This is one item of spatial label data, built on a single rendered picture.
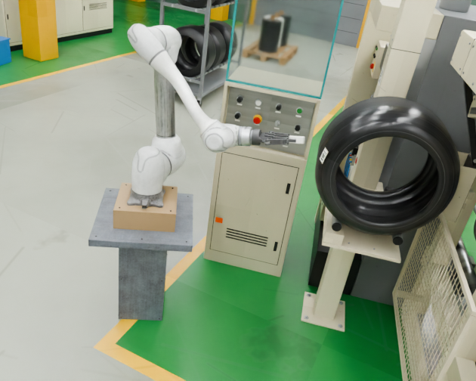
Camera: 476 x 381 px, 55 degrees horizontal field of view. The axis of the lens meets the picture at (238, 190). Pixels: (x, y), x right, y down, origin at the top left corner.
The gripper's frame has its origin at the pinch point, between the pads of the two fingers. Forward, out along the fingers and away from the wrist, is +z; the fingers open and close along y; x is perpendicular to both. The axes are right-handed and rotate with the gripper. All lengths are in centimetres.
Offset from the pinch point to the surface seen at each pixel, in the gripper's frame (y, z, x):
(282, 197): 56, -12, 61
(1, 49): 356, -426, 39
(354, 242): -3, 30, 49
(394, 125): -12.5, 39.1, -13.4
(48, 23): 416, -387, 13
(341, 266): 28, 27, 87
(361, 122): -10.2, 26.7, -13.1
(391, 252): -5, 48, 52
